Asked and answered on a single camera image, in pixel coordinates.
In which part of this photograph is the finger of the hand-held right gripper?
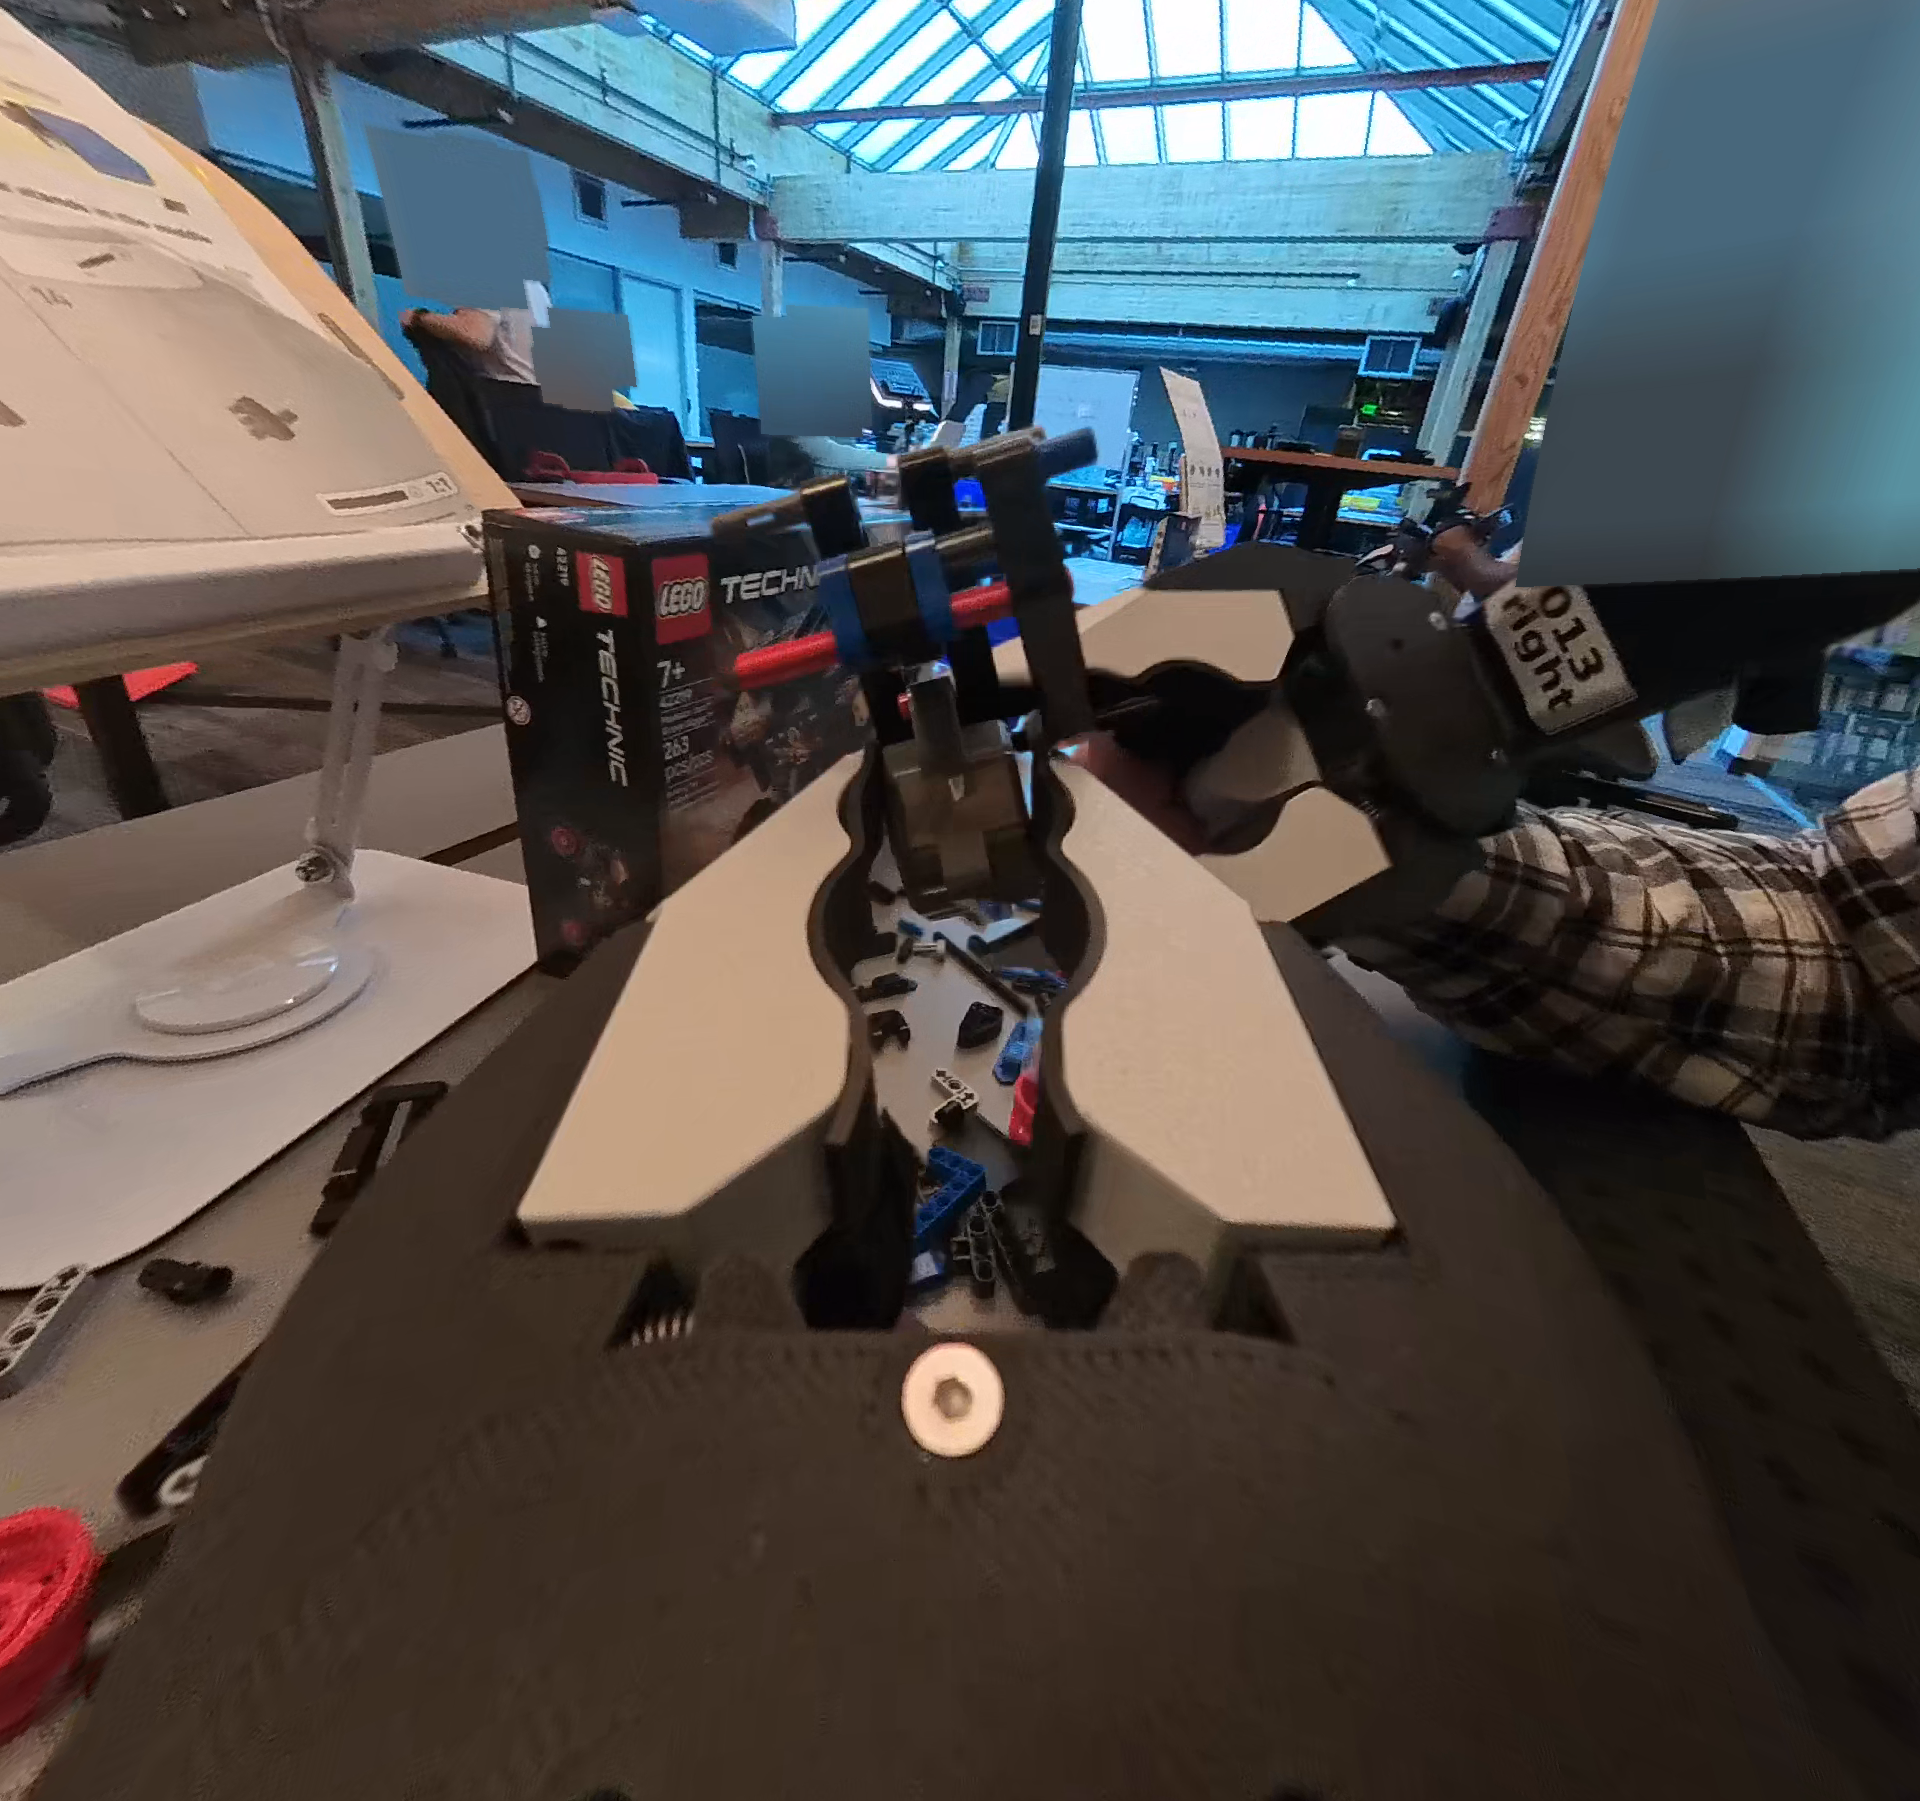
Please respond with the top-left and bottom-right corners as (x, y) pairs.
(1177, 704), (1398, 935)
(990, 583), (1305, 724)

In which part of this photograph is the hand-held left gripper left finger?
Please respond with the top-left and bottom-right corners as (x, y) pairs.
(513, 758), (881, 1255)

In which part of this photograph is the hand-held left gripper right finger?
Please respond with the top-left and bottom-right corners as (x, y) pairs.
(1036, 758), (1406, 1319)

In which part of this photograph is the toy brick motor assembly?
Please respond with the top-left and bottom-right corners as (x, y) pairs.
(713, 428), (1105, 919)

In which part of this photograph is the grey desk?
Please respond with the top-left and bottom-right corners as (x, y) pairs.
(0, 587), (1143, 1533)

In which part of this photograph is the person's right hand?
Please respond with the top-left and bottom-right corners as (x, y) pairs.
(1075, 729), (1210, 850)

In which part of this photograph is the wooden-edged table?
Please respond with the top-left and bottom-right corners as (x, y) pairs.
(510, 474), (797, 511)
(1223, 443), (1465, 486)

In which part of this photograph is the white board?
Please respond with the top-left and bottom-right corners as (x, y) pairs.
(1034, 363), (1143, 477)

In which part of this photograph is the pile of black toy beams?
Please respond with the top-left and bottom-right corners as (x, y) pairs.
(901, 1187), (1080, 1300)

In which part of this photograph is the toy set box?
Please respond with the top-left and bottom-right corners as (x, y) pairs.
(484, 504), (888, 978)

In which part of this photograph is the black dimpled mat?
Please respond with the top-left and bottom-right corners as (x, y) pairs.
(1321, 932), (1920, 1801)

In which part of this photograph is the black metal pole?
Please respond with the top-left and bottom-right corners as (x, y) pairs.
(1008, 0), (1105, 434)

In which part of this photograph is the white book stand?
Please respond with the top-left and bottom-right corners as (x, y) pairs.
(0, 524), (542, 1293)

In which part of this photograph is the black toy cylinder piece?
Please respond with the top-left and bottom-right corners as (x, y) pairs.
(114, 1365), (249, 1525)

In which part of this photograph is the small orange cone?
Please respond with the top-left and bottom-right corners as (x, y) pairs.
(40, 662), (201, 711)

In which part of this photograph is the light grey angled toy beam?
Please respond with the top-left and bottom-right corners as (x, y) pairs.
(0, 1263), (96, 1390)

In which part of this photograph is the red toy wheel hub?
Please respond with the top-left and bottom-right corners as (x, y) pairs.
(0, 1508), (103, 1741)

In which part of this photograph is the instruction booklet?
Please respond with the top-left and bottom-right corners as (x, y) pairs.
(0, 8), (480, 551)

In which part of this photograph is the black toy frame piece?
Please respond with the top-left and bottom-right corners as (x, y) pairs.
(305, 1081), (453, 1237)

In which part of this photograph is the wooden post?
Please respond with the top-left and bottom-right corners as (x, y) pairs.
(1453, 0), (1659, 520)

